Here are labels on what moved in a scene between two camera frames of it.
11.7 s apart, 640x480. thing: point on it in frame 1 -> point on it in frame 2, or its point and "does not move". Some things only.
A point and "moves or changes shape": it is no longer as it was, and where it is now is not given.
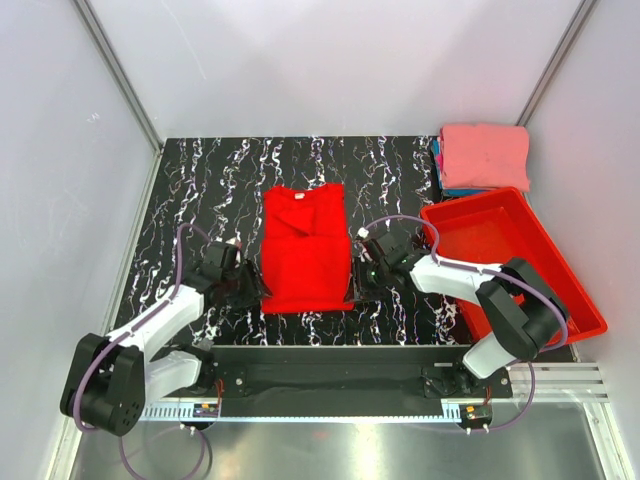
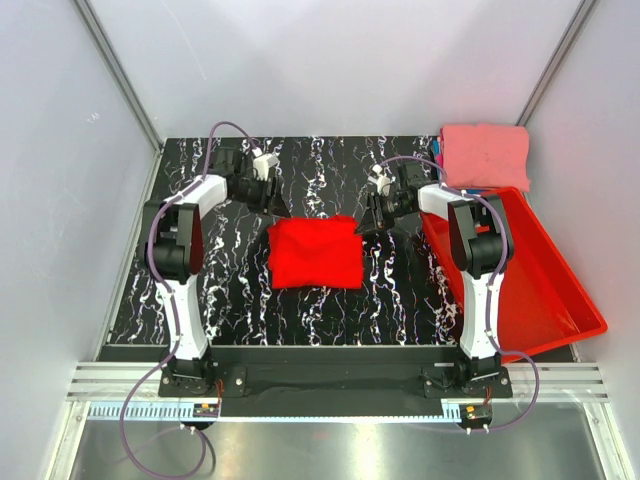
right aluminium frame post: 584,11 does not move
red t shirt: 305,249 moves or changes shape
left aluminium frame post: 119,72 does not move
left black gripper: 248,284 -> 270,192
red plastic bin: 503,226 does not move
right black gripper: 364,280 -> 377,212
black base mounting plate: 355,373 does not move
